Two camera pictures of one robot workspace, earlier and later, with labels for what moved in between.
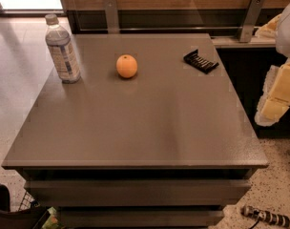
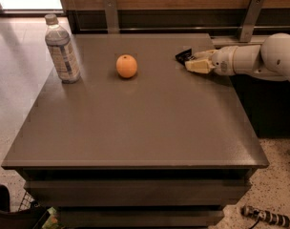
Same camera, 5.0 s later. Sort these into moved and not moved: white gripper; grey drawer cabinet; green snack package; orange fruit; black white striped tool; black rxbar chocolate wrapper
Moved: black rxbar chocolate wrapper; white gripper
Not moved: orange fruit; grey drawer cabinet; black white striped tool; green snack package
